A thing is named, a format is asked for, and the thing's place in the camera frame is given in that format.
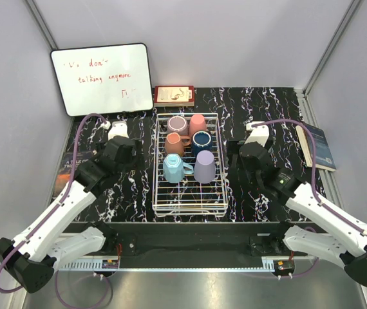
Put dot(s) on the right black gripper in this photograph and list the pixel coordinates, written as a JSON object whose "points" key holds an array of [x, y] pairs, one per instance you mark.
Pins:
{"points": [[232, 149]]}

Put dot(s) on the white dry-erase board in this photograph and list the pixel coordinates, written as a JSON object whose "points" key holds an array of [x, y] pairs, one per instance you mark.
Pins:
{"points": [[104, 79]]}

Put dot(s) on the red book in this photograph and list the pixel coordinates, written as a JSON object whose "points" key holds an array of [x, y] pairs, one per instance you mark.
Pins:
{"points": [[174, 96]]}

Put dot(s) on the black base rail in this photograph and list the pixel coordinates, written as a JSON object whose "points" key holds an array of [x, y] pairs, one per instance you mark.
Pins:
{"points": [[198, 247]]}

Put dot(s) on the white wire dish rack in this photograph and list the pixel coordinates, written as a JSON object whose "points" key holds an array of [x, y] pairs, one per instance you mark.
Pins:
{"points": [[189, 197]]}

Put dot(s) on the lavender tumbler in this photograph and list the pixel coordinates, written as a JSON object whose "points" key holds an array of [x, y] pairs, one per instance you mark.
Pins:
{"points": [[204, 169]]}

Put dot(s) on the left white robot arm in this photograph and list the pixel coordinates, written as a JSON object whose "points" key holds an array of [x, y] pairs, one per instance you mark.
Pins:
{"points": [[33, 256]]}

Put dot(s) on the mauve mug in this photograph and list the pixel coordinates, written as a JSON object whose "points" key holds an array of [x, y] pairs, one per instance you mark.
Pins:
{"points": [[178, 124]]}

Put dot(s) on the blue book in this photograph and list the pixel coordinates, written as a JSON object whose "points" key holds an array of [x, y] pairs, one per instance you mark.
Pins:
{"points": [[324, 158]]}

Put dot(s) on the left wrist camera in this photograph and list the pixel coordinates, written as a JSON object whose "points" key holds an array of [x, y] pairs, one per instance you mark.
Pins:
{"points": [[118, 128]]}

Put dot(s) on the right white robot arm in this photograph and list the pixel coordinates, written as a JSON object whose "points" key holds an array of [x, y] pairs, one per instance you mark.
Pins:
{"points": [[344, 239]]}

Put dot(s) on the salmon square mug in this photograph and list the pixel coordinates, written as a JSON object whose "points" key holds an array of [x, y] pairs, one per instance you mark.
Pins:
{"points": [[175, 143]]}

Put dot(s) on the A Tale of Two Cities book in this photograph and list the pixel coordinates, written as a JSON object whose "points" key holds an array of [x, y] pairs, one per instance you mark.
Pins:
{"points": [[65, 168]]}

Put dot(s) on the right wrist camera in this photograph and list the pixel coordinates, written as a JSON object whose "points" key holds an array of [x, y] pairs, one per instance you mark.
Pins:
{"points": [[258, 133]]}

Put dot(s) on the dark blue mug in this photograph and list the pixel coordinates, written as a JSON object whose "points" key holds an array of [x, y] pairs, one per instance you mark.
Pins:
{"points": [[201, 140]]}

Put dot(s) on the coral pink tumbler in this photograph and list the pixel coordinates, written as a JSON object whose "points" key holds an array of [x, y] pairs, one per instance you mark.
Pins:
{"points": [[197, 123]]}

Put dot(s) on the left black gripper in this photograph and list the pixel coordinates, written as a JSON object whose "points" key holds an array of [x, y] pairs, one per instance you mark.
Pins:
{"points": [[136, 161]]}

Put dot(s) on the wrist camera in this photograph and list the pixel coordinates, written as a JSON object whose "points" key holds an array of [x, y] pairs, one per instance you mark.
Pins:
{"points": [[118, 128], [258, 133]]}

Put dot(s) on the light blue faceted mug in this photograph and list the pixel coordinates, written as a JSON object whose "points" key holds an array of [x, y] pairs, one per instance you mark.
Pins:
{"points": [[175, 169]]}

